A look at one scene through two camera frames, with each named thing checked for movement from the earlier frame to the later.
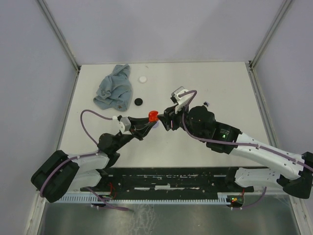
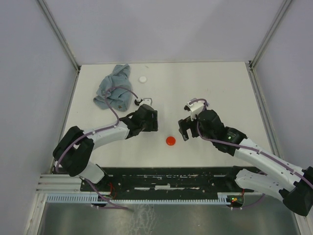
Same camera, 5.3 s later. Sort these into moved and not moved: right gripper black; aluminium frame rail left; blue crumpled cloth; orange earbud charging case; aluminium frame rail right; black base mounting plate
Moved: right gripper black; orange earbud charging case
Not moved: black base mounting plate; aluminium frame rail right; aluminium frame rail left; blue crumpled cloth
